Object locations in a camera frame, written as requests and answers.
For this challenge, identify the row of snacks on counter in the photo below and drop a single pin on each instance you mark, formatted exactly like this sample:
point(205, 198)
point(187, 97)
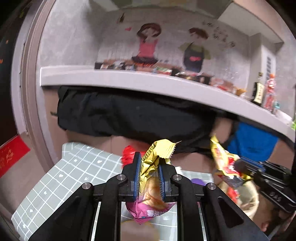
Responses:
point(170, 70)

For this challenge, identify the blue cloth under counter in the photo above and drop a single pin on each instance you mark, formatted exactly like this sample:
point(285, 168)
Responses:
point(252, 143)

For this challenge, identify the white counter shelf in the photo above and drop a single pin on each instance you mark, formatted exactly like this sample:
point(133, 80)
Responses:
point(164, 85)

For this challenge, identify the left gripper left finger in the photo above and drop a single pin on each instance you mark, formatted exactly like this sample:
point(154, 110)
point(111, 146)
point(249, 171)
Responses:
point(130, 189)

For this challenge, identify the cartoon couple wall sticker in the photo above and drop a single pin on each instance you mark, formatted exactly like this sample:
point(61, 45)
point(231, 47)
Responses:
point(153, 48)

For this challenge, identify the purple pink round sponge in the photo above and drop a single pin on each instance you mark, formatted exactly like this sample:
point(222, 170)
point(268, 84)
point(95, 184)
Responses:
point(198, 181)

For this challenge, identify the yellow pink snack wrapper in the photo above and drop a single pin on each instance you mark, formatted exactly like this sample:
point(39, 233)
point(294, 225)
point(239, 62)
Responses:
point(149, 203)

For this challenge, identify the translucent yellow trash bag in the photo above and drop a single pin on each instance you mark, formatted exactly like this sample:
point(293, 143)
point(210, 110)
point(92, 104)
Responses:
point(245, 197)

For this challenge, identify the black cloth under counter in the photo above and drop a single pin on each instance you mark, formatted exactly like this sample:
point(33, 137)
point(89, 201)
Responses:
point(141, 116)

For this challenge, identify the yellow red snack wrapper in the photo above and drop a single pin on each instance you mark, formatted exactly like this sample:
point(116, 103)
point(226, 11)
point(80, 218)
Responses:
point(224, 162)

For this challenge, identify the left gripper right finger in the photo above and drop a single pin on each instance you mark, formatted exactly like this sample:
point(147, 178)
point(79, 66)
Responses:
point(168, 191)

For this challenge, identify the green grid tablecloth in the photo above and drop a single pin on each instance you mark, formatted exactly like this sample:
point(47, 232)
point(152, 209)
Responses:
point(80, 163)

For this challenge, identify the red paper sign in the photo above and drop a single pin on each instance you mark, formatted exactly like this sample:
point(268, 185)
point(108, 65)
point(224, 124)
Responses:
point(11, 152)

